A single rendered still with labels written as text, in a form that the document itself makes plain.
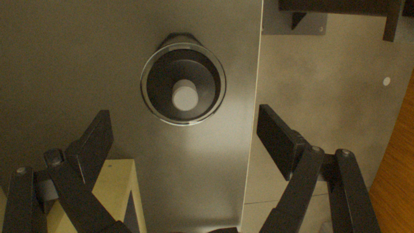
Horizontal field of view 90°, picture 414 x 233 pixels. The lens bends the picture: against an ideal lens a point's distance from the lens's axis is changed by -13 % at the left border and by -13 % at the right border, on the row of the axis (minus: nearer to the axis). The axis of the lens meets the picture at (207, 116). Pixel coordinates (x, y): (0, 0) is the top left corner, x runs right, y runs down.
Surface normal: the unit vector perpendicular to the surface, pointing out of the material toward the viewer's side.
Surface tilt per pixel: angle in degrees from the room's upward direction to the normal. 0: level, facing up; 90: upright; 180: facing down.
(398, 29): 0
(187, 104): 0
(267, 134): 90
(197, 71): 0
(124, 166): 90
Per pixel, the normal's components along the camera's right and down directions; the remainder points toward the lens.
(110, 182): 0.01, -0.91
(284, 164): -0.99, 0.04
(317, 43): 0.12, 0.41
